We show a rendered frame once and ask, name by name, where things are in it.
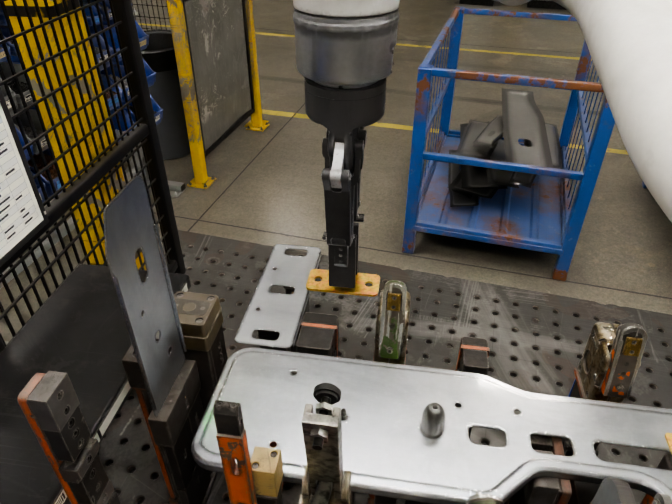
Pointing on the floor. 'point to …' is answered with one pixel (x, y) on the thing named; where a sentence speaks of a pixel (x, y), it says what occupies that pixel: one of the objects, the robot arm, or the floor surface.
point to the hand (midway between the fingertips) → (343, 254)
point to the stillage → (502, 158)
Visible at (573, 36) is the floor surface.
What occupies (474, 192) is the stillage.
